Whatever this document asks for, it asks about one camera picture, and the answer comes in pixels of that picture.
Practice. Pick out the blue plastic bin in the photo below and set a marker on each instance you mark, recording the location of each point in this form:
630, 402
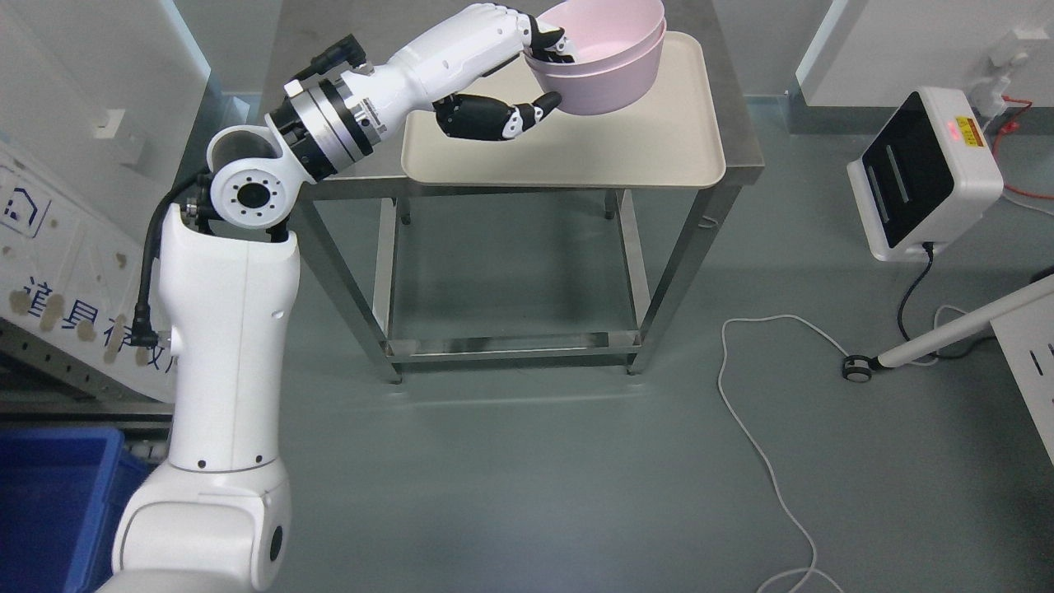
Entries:
63, 491

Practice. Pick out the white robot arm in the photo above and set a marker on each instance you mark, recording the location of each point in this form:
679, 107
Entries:
214, 516

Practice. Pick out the white stand leg with caster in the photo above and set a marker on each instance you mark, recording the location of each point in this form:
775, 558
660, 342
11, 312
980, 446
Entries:
859, 368

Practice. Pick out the white black box device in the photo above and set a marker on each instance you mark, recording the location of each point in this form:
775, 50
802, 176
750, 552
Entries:
926, 178

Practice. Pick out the white wall socket box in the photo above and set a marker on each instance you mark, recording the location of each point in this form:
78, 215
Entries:
110, 125

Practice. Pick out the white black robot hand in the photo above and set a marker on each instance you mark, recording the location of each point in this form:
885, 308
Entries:
433, 70

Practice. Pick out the white sign board with text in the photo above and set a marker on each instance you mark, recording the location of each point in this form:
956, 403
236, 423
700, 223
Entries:
69, 285

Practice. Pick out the pink bowl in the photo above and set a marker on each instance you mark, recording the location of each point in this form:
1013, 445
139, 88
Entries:
607, 31
603, 89

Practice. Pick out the beige plastic tray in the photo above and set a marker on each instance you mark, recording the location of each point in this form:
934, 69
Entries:
668, 139

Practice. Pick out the stainless steel table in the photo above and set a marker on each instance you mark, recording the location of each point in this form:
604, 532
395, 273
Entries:
431, 277

